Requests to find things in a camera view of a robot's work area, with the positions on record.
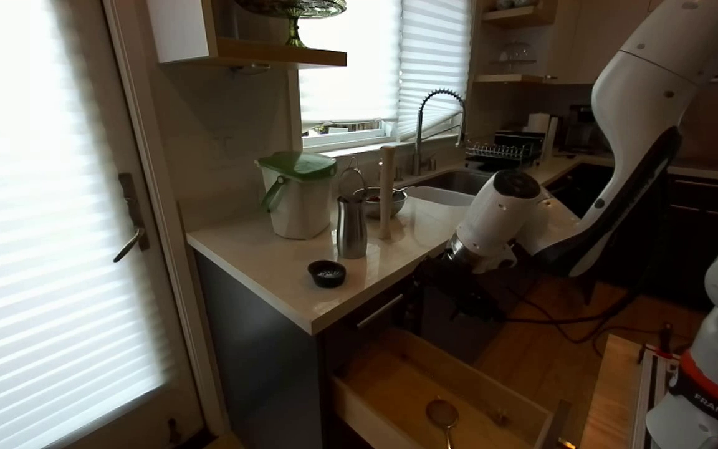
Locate black dish rack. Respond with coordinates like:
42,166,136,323
467,127,549,172

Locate metal bowl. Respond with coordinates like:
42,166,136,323
361,184,409,223

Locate metal door handle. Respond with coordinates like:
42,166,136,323
109,172,152,265

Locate chrome arched faucet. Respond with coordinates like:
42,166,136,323
412,87,469,178

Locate green glass cake stand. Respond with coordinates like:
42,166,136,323
236,0,349,50

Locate wooden platform board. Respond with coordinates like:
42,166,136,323
578,331,654,449

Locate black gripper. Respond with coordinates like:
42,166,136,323
442,238,516,303

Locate small black dish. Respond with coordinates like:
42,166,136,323
306,257,349,292

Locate white door with blind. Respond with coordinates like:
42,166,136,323
0,0,230,449

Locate dark coffee machine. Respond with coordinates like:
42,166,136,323
561,102,614,157

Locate window with white frame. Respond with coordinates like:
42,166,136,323
295,0,473,157

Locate open wooden drawer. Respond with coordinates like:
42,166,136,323
329,325,574,449

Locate dark drawer with steel handle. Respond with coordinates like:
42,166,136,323
318,278,423,369

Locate white sink basin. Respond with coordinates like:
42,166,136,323
404,166,494,201

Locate wooden shelves with glasses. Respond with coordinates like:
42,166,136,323
470,0,564,87

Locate tall wooden pepper mill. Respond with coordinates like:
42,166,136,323
376,146,399,245

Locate white paper roll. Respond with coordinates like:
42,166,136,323
523,109,561,159

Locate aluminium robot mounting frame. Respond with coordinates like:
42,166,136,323
631,344,685,449

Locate white bin with green lid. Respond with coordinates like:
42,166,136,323
255,149,341,243

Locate steel pitcher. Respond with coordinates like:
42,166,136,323
334,166,372,259

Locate wooden wall shelf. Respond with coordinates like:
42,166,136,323
142,0,349,71

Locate dark corner base cabinet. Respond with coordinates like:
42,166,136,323
544,159,718,313

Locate dark dishwasher front panel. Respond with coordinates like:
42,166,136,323
417,257,544,364

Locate metal spoon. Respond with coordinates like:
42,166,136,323
423,398,463,449

